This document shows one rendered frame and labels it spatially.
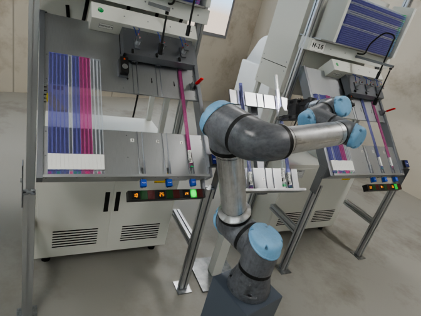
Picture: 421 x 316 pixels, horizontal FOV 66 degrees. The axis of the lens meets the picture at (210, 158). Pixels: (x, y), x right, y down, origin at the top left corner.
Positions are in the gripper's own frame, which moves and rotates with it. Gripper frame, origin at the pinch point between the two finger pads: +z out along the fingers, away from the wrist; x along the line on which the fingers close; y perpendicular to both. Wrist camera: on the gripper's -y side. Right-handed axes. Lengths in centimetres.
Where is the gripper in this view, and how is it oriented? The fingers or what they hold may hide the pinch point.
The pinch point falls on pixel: (279, 120)
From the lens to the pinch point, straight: 148.6
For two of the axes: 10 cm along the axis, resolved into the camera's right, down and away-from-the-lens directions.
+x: -8.9, -0.3, -4.6
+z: -4.6, -0.3, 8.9
